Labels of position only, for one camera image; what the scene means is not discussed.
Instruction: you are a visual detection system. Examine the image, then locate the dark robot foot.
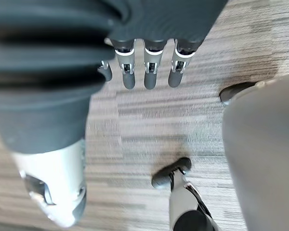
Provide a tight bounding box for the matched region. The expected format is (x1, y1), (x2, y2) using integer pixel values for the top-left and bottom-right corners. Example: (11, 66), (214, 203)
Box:
(219, 81), (259, 105)
(151, 157), (193, 190)

